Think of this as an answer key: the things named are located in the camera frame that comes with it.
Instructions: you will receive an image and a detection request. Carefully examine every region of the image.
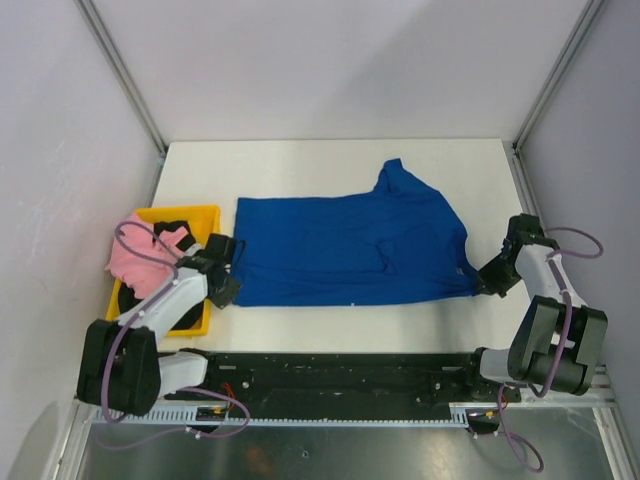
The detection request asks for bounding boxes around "blue t shirt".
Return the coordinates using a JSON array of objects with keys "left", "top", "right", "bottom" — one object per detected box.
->
[{"left": 232, "top": 159, "right": 478, "bottom": 307}]

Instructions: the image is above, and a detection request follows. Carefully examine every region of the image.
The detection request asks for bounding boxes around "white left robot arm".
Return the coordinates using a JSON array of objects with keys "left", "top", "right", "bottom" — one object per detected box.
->
[{"left": 76, "top": 233, "right": 246, "bottom": 423}]

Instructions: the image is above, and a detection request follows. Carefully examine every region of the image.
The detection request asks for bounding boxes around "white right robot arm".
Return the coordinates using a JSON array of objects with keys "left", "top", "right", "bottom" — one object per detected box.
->
[{"left": 461, "top": 214, "right": 608, "bottom": 401}]

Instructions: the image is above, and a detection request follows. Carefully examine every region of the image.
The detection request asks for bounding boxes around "yellow plastic bin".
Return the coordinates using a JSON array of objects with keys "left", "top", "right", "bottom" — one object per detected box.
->
[{"left": 106, "top": 205, "right": 220, "bottom": 321}]

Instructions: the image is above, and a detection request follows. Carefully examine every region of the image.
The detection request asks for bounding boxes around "pink t shirt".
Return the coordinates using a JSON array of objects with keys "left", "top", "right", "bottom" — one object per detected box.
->
[{"left": 113, "top": 218, "right": 181, "bottom": 293}]

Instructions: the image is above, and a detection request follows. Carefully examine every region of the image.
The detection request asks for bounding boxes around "black t shirt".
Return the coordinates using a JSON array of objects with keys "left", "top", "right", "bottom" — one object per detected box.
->
[{"left": 106, "top": 214, "right": 197, "bottom": 313}]

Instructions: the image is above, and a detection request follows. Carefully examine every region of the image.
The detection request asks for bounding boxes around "right aluminium frame post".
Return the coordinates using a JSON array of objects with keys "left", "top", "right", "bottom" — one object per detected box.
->
[{"left": 511, "top": 0, "right": 611, "bottom": 151}]

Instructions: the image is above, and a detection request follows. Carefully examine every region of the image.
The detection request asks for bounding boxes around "aluminium frame post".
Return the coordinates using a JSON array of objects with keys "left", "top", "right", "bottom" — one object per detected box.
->
[
  {"left": 511, "top": 0, "right": 611, "bottom": 151},
  {"left": 73, "top": 0, "right": 168, "bottom": 151}
]

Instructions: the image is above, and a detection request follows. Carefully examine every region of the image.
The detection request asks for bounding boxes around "grey slotted cable duct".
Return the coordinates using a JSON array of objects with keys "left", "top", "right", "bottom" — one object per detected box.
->
[{"left": 89, "top": 403, "right": 471, "bottom": 431}]

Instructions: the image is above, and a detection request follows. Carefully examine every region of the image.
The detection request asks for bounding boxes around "left aluminium frame post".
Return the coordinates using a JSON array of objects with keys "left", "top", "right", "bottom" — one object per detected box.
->
[{"left": 73, "top": 0, "right": 168, "bottom": 151}]

